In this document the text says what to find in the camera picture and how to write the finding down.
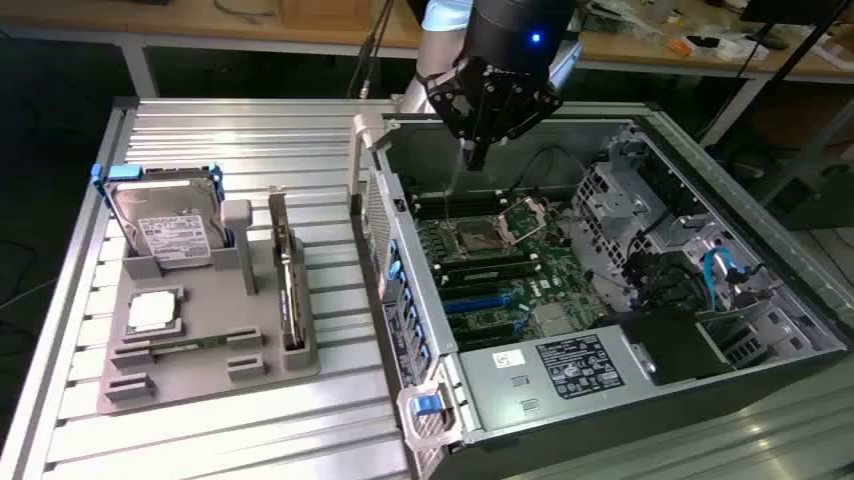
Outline silver disk bay cage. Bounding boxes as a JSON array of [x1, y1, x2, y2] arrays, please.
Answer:
[[570, 159, 675, 281]]

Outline black open PC case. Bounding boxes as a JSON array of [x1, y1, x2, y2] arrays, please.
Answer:
[[347, 112, 854, 480]]

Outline black equipment box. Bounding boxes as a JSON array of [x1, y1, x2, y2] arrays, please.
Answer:
[[763, 159, 854, 232]]

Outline black RAM slot bank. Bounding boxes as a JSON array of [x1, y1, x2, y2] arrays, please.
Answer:
[[407, 189, 513, 219]]

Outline silver chipset heatsink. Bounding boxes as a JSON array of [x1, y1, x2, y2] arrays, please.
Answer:
[[531, 304, 579, 337]]

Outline silver CPU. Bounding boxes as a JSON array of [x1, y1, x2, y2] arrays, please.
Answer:
[[126, 292, 183, 334]]

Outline blue expansion slot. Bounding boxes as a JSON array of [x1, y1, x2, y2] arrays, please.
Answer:
[[442, 293, 517, 316]]

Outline green RAM stick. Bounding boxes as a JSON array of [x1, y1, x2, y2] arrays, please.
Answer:
[[150, 335, 232, 354]]

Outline silver hard disk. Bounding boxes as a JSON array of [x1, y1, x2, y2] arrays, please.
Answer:
[[110, 179, 228, 271]]

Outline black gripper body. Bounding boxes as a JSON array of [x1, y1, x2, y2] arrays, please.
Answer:
[[458, 0, 578, 141]]

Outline black monitor stand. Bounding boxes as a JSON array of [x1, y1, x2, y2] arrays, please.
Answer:
[[738, 0, 803, 50]]

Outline blue wire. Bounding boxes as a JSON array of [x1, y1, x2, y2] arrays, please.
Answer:
[[699, 246, 746, 314]]

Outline grey parts rack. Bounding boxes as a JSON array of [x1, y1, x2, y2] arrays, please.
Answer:
[[95, 197, 323, 416]]

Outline black cable with connector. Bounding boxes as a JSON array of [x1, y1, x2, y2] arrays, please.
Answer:
[[344, 0, 396, 100]]

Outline green motherboard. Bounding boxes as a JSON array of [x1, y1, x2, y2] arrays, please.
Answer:
[[411, 189, 623, 352]]

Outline CPU socket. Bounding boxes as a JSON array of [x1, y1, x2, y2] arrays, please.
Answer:
[[451, 216, 510, 255]]

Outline graphics card with metal bracket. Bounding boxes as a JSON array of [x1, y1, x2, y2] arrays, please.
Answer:
[[266, 185, 312, 351]]

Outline blue case latch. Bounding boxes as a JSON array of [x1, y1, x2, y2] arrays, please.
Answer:
[[408, 394, 446, 417]]

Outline black wire bundle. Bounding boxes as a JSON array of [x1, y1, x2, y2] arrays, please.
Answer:
[[625, 249, 703, 312]]

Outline black expansion slot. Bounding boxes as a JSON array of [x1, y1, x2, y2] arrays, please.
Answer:
[[452, 327, 526, 352]]

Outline black slanted pole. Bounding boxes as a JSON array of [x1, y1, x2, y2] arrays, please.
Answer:
[[693, 0, 846, 146]]

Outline blue hard disk carrier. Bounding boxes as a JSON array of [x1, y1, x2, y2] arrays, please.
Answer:
[[88, 160, 232, 256]]

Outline grey power supply unit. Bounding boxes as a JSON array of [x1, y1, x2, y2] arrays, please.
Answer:
[[456, 327, 661, 434]]

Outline metal socket cover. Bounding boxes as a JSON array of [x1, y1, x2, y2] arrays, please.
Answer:
[[497, 195, 557, 247]]

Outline white box with black part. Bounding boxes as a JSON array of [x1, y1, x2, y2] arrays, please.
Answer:
[[679, 33, 770, 63]]

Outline blue slot retainer strip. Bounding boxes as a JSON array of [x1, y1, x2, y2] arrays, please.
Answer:
[[384, 238, 434, 374]]

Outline clear plastic bag pile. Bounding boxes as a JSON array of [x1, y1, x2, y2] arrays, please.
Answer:
[[577, 0, 677, 42]]

